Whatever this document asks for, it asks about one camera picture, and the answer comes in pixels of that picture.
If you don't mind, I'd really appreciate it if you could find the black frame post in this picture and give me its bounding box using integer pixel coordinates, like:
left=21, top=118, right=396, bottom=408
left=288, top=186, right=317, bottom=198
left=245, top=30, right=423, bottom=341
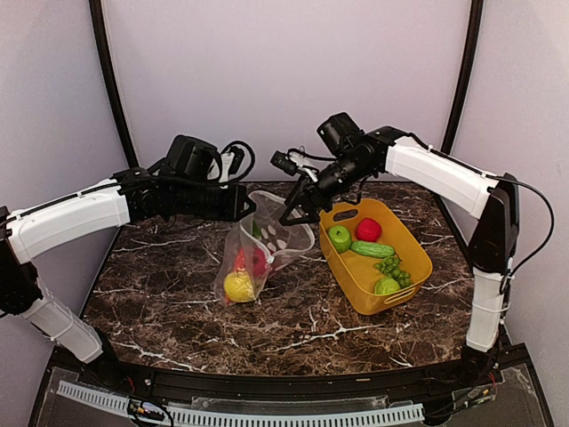
left=441, top=0, right=485, bottom=154
left=88, top=0, right=139, bottom=167

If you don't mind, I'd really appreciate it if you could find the red apple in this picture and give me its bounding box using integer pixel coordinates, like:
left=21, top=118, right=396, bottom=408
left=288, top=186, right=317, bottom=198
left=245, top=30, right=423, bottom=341
left=355, top=218, right=382, bottom=242

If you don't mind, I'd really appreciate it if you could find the green apple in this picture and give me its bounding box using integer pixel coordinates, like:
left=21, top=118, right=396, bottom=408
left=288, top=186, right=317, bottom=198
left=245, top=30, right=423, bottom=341
left=327, top=225, right=352, bottom=254

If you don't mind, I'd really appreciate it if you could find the polka dot zip bag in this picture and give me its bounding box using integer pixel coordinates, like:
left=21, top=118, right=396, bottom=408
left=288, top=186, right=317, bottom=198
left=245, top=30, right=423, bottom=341
left=212, top=190, right=316, bottom=306

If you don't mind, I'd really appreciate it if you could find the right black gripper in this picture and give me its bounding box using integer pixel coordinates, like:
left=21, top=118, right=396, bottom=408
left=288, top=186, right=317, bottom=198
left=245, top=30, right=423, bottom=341
left=279, top=153, right=373, bottom=224

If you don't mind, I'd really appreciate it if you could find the black front rail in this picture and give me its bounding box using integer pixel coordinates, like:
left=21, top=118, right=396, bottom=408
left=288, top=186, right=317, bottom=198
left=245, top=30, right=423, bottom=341
left=81, top=361, right=465, bottom=401

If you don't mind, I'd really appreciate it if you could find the green bitter cucumber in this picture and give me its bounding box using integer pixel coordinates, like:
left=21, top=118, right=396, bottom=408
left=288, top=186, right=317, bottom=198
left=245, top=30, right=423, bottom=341
left=350, top=240, right=396, bottom=259

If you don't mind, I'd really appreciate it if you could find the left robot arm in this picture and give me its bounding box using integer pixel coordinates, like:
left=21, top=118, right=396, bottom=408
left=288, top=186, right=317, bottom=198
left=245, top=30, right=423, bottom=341
left=1, top=135, right=256, bottom=388

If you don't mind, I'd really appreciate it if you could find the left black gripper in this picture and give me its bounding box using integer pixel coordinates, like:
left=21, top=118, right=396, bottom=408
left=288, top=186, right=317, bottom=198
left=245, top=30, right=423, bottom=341
left=172, top=180, right=258, bottom=222

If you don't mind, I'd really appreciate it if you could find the left black frame post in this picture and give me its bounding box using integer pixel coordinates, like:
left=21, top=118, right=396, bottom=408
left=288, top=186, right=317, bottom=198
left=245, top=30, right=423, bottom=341
left=88, top=0, right=139, bottom=167

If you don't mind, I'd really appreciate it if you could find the yellow lemon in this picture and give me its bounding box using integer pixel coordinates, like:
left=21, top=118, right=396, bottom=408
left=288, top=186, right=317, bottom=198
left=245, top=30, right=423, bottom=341
left=223, top=271, right=255, bottom=303

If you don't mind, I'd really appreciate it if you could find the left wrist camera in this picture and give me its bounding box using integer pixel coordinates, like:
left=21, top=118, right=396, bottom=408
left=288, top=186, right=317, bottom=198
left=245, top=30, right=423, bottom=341
left=219, top=141, right=256, bottom=185

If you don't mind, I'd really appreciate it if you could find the white slotted cable duct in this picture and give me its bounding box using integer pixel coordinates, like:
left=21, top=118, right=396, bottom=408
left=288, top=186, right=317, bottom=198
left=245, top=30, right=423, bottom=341
left=56, top=381, right=424, bottom=427

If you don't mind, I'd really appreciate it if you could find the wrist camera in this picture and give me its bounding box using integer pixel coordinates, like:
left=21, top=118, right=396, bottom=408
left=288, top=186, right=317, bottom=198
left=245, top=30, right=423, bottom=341
left=270, top=149, right=319, bottom=181
left=219, top=141, right=256, bottom=185

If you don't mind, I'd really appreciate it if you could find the green pear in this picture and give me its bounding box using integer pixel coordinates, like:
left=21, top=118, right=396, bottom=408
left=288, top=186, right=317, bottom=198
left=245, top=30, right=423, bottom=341
left=374, top=277, right=401, bottom=295

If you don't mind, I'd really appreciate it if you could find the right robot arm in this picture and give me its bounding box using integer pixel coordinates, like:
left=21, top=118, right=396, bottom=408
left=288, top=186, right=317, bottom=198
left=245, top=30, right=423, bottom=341
left=270, top=112, right=519, bottom=352

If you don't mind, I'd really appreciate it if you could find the red tomato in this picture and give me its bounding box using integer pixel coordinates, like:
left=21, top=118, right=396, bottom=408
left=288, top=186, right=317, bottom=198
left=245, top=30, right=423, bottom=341
left=252, top=247, right=269, bottom=279

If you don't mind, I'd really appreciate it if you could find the green grape bunch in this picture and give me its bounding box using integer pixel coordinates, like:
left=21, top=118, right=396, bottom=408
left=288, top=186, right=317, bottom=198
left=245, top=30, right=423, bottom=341
left=374, top=255, right=413, bottom=288

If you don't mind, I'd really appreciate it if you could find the yellow plastic basket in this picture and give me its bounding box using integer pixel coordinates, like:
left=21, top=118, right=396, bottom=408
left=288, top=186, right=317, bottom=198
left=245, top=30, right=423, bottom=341
left=319, top=198, right=433, bottom=315

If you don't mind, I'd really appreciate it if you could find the right black frame post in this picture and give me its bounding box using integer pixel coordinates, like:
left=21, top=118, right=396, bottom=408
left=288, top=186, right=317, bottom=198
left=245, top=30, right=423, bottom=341
left=441, top=0, right=485, bottom=154

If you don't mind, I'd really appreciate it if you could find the red carrot with leaves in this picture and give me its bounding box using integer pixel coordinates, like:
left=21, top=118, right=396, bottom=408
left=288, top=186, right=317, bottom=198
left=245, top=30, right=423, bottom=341
left=234, top=222, right=261, bottom=270

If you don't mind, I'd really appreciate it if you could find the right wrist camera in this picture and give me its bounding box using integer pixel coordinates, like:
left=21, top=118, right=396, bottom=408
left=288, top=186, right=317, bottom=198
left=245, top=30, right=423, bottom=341
left=270, top=149, right=319, bottom=181

